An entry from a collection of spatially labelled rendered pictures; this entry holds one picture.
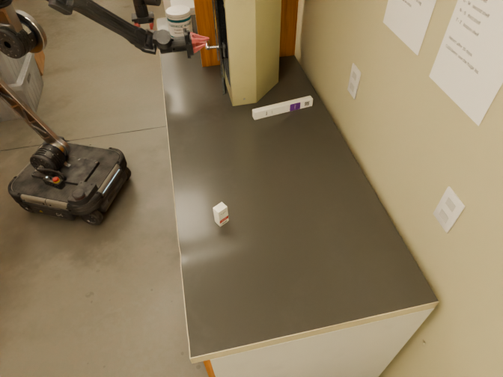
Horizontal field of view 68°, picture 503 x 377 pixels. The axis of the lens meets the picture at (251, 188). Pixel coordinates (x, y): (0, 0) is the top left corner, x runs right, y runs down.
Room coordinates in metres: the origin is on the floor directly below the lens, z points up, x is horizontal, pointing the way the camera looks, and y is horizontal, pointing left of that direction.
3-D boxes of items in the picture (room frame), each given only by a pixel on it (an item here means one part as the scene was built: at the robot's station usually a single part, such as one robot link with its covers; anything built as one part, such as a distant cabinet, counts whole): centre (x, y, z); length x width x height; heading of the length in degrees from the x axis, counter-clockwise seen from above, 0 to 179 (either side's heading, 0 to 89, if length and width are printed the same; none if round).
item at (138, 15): (1.78, 0.49, 1.21); 0.10 x 0.07 x 0.07; 101
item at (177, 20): (2.07, 0.37, 1.02); 0.13 x 0.13 x 0.15
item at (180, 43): (1.47, 0.27, 1.20); 0.07 x 0.07 x 0.10; 11
